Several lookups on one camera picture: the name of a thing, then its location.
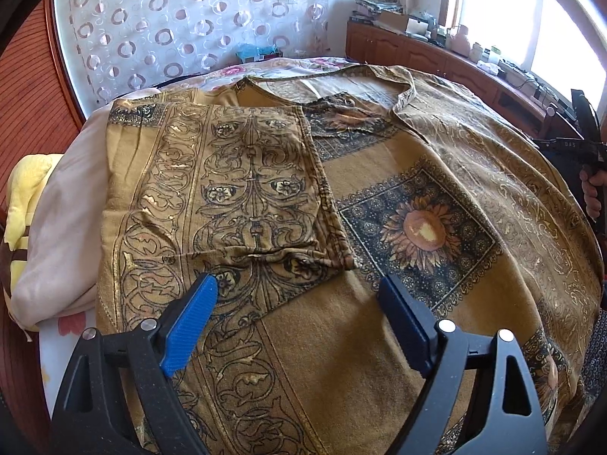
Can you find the white ceramic jug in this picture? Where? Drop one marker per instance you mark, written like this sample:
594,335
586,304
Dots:
460,40

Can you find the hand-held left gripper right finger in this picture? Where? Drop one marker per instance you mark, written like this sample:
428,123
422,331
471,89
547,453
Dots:
403,322

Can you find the stack of magazines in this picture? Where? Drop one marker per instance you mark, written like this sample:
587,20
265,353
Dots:
374,4

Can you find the white jar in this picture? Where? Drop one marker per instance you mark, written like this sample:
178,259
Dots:
476,52

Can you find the white crumpled cloth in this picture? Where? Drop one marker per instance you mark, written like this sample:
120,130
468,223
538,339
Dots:
488,67

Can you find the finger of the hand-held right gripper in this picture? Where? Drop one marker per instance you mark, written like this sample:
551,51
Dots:
588,128

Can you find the pink floral blanket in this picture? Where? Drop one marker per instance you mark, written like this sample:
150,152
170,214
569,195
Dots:
284,67

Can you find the person's right hand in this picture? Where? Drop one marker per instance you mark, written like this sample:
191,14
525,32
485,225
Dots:
593,199

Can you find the clear jar green lid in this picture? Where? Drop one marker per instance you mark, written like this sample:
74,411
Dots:
495,54

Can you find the strawberry print bed sheet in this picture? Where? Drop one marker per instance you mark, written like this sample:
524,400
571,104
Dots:
61,324

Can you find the cardboard box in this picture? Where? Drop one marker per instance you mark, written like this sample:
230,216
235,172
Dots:
393,20

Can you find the dark dotted bag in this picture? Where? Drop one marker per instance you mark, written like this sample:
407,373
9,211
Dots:
596,360

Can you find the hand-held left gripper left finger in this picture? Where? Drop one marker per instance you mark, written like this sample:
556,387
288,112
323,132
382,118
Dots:
189,322

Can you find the golden patterned garment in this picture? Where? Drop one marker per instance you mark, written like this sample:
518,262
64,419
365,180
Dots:
360,355

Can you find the teal tissue pack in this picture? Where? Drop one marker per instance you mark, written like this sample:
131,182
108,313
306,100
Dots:
256,51

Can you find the circle patterned sheer curtain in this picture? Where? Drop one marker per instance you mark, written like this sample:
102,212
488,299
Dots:
166,19

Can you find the beige folded cloth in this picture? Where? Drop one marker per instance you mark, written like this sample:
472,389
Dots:
61,227

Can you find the yellow plush blanket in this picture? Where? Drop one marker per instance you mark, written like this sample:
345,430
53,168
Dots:
23,189

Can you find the white box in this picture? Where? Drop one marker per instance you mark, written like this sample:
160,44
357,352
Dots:
417,26

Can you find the window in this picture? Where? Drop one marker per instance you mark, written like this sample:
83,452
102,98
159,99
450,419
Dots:
498,4

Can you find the wooden cabinet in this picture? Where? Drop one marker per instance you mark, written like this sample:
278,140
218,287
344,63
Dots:
408,52

